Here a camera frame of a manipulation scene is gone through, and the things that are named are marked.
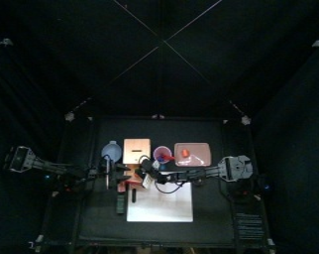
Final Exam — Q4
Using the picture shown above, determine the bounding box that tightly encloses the wooden drawer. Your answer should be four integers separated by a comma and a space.
120, 163, 145, 187

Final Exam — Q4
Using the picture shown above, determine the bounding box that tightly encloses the pink plastic cup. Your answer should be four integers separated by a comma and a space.
152, 145, 173, 165

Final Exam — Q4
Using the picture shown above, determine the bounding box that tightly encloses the red toy utensil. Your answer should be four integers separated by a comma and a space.
160, 152, 177, 163

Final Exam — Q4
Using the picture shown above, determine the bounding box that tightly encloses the light blue plastic bowl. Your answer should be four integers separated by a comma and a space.
100, 140, 122, 165

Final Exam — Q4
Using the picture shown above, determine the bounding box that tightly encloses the red and green toy knife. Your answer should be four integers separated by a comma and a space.
114, 182, 128, 214

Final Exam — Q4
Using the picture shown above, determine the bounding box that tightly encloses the white cutting board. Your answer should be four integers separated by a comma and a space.
125, 171, 194, 223

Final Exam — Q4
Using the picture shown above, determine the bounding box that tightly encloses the pink plastic tray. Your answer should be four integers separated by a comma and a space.
173, 142, 213, 168

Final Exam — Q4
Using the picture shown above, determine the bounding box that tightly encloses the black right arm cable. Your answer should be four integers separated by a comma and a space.
153, 181, 186, 195

